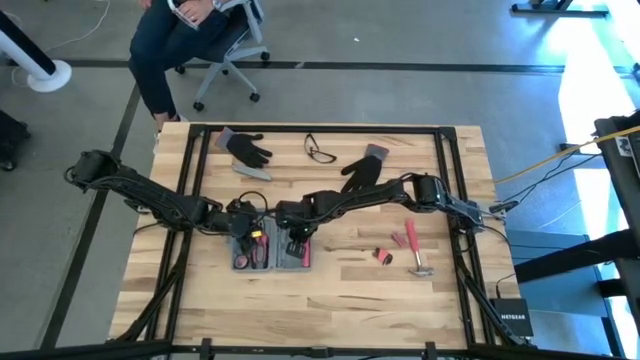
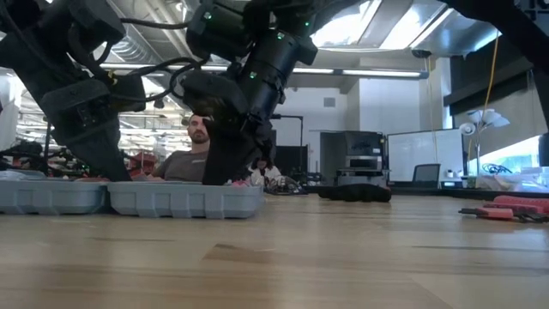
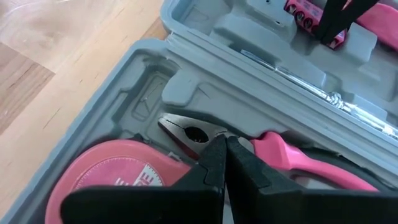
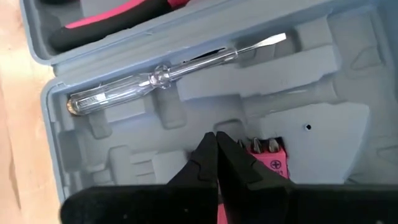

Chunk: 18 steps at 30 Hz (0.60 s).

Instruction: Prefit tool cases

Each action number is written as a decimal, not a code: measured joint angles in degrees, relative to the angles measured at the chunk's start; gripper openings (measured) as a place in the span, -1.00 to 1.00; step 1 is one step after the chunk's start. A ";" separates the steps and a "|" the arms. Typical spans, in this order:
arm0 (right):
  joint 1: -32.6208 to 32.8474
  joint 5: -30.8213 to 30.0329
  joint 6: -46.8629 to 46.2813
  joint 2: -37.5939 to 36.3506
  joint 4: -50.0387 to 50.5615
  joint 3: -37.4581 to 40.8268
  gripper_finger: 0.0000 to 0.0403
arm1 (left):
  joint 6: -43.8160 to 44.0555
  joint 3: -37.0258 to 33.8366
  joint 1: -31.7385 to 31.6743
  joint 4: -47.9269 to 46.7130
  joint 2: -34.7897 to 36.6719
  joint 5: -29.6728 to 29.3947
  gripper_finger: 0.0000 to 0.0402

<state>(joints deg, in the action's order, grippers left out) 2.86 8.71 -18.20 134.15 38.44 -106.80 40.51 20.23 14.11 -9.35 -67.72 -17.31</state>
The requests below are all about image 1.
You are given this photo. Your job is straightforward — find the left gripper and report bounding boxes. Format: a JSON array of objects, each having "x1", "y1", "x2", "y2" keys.
[{"x1": 227, "y1": 199, "x2": 269, "y2": 255}]

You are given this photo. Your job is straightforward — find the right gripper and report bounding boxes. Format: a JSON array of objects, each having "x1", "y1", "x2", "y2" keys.
[{"x1": 274, "y1": 194, "x2": 321, "y2": 259}]

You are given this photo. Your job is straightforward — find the pink-handled pliers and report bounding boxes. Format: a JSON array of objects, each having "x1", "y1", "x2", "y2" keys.
[{"x1": 252, "y1": 234, "x2": 271, "y2": 270}]

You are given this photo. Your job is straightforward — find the grey plastic tool case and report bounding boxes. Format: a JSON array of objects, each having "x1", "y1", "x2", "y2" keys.
[{"x1": 230, "y1": 217, "x2": 314, "y2": 274}]

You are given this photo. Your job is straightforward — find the pink-handled hammer silver head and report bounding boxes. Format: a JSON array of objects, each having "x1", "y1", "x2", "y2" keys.
[{"x1": 402, "y1": 218, "x2": 435, "y2": 278}]

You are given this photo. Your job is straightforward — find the black-framed safety glasses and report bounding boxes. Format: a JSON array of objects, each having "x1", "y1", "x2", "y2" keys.
[{"x1": 303, "y1": 132, "x2": 338, "y2": 166}]

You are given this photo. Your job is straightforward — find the black work glove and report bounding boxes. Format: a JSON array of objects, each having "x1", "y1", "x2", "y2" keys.
[
  {"x1": 340, "y1": 143, "x2": 391, "y2": 195},
  {"x1": 214, "y1": 126, "x2": 274, "y2": 170}
]

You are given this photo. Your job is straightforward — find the light grey mesh office chair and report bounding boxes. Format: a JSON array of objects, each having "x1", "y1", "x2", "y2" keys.
[{"x1": 174, "y1": 0, "x2": 271, "y2": 112}]

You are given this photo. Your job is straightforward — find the person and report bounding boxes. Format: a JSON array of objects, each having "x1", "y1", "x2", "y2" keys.
[{"x1": 127, "y1": 0, "x2": 236, "y2": 132}]

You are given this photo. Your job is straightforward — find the black bag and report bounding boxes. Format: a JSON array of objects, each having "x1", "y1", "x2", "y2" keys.
[{"x1": 0, "y1": 109, "x2": 31, "y2": 174}]

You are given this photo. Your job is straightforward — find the white tower fan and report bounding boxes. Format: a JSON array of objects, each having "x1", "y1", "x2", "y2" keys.
[{"x1": 0, "y1": 9, "x2": 73, "y2": 94}]

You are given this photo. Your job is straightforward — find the black stand base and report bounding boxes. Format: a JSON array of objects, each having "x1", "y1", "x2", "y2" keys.
[{"x1": 509, "y1": 0, "x2": 611, "y2": 19}]

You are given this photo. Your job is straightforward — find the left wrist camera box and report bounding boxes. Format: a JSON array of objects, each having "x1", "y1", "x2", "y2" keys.
[{"x1": 234, "y1": 199, "x2": 259, "y2": 224}]

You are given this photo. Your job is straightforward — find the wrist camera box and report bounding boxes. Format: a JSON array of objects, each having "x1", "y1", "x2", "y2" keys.
[
  {"x1": 234, "y1": 199, "x2": 259, "y2": 224},
  {"x1": 279, "y1": 199, "x2": 309, "y2": 226}
]

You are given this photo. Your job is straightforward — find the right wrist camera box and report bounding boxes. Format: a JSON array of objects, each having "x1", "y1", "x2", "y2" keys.
[{"x1": 279, "y1": 199, "x2": 309, "y2": 226}]

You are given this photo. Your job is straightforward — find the black left camera cable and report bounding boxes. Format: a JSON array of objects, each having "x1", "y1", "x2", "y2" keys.
[{"x1": 237, "y1": 190, "x2": 270, "y2": 221}]

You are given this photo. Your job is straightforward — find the black metal table frame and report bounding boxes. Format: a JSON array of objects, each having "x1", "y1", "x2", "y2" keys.
[{"x1": 104, "y1": 123, "x2": 539, "y2": 360}]

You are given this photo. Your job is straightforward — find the black Netgear network switch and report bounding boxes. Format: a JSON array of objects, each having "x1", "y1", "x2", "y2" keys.
[{"x1": 488, "y1": 297, "x2": 535, "y2": 339}]

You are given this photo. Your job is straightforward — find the black workbench frame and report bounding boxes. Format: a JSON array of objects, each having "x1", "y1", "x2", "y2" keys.
[{"x1": 512, "y1": 112, "x2": 640, "y2": 360}]

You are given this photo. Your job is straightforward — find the yellow cable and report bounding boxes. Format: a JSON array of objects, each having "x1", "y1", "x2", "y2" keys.
[{"x1": 494, "y1": 123, "x2": 640, "y2": 185}]

